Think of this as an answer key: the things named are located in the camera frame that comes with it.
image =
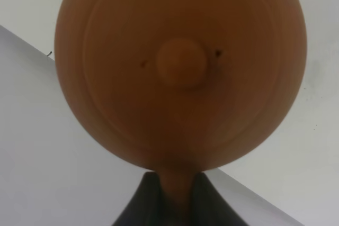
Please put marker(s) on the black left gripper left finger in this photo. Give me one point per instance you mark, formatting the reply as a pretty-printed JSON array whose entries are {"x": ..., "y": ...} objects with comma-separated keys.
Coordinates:
[{"x": 148, "y": 206}]

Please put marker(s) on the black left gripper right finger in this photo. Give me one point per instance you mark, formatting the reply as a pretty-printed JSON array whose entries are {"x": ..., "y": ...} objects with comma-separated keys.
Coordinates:
[{"x": 207, "y": 206}]

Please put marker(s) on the brown clay teapot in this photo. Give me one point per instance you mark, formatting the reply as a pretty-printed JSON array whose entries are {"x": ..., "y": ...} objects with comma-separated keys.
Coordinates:
[{"x": 180, "y": 87}]

